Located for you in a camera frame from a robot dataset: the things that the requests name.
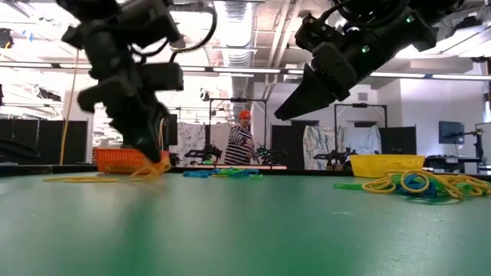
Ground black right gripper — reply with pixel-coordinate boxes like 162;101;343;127
274;15;438;122

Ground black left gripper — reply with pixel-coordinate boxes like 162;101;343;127
76;72;170;163

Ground yellow rubber bands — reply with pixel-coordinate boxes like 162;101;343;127
43;154;173;184
361;169;491;201

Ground orange plastic basket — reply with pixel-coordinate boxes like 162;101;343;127
94;148;171;174

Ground green rubber band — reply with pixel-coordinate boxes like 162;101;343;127
212;167;265;182
332;182;364;191

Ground tangled blue rubber bands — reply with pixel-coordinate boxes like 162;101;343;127
396;174;437;198

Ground black screen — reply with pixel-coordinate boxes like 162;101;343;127
121;113;179;150

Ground white patterned backdrop sheet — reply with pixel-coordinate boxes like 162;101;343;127
302;125;338;170
177;121;231;166

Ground long LED light bar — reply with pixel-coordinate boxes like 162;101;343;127
0;61;491;81

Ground person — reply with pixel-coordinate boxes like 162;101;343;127
224;110;256;166

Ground yellow plastic basket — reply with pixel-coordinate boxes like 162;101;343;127
349;153;427;179

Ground black partition panel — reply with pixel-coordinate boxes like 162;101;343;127
0;118;88;165

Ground black curved object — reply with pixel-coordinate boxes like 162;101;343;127
0;137;41;165

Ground green table mat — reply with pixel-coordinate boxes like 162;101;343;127
0;171;491;276

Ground black frame stand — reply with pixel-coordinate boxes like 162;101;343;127
334;102;387;169
209;98;269;166

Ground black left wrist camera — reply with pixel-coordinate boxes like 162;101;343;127
140;62;185;92

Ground yellow hanging power cable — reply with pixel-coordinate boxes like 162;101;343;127
58;48;81;166

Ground silver ventilation duct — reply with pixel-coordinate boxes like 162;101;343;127
213;0;259;110

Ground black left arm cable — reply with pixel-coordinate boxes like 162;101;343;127
130;4;219;64

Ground grey wall monitor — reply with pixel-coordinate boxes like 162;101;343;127
438;120;466;146

